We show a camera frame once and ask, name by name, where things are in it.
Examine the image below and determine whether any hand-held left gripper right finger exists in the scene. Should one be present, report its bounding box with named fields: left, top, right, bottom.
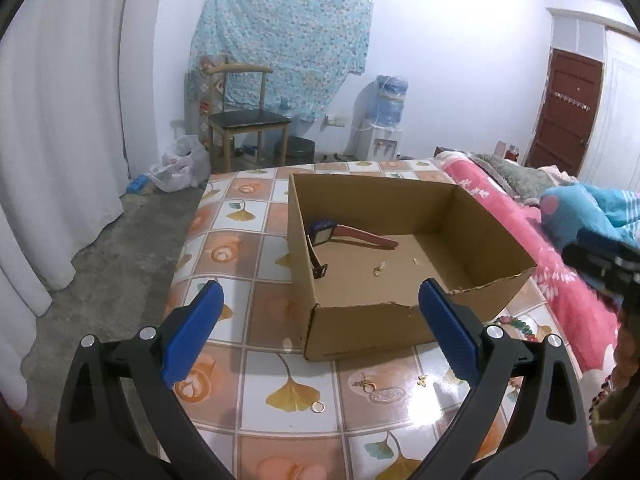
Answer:
left=400, top=278, right=588, bottom=480

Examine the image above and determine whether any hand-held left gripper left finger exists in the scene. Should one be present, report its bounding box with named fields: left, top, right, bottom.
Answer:
left=55, top=279, right=236, bottom=480

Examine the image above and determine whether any multicolour beaded bracelet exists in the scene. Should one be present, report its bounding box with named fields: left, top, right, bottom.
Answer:
left=492, top=316, right=553, bottom=343

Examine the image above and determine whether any brown cardboard box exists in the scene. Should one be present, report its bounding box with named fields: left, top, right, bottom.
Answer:
left=287, top=172, right=538, bottom=363

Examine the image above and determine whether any square dark wristwatch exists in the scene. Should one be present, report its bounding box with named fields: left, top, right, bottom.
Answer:
left=305, top=217, right=401, bottom=281

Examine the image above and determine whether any person's right hand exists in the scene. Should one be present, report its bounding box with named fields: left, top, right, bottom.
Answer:
left=614, top=305, right=640, bottom=391

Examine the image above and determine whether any pink floral quilt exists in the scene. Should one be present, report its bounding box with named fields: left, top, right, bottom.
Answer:
left=432, top=147, right=640, bottom=376

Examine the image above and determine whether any blue plush pillow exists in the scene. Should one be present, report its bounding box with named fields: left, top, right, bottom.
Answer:
left=539, top=183, right=640, bottom=241

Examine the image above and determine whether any grey fuzzy blanket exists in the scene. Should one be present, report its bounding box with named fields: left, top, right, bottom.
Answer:
left=470, top=154, right=576, bottom=201

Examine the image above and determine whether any white wardrobe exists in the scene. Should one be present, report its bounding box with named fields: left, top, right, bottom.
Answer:
left=575, top=20, right=640, bottom=193

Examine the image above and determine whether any brown wooden door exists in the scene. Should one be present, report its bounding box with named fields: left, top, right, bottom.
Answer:
left=522, top=47, right=603, bottom=178

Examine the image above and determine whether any white plastic bag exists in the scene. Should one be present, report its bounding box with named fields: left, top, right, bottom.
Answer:
left=149, top=135, right=212, bottom=193

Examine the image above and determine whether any white water dispenser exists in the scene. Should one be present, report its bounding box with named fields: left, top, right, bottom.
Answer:
left=352, top=121, right=404, bottom=160

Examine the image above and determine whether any black trash bin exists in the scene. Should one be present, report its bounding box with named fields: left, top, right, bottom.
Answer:
left=274, top=136, right=316, bottom=167

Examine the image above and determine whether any wooden chair black seat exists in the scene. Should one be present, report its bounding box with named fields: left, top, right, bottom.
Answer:
left=204, top=63, right=293, bottom=173

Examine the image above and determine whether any printed carton stack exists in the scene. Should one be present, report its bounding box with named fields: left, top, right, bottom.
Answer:
left=196, top=54, right=230, bottom=153

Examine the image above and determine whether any white curtain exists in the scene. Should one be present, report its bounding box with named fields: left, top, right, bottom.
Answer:
left=0, top=0, right=136, bottom=411

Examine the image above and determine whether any blue floral hanging cloth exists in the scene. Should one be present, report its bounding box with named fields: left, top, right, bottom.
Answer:
left=187, top=0, right=373, bottom=123

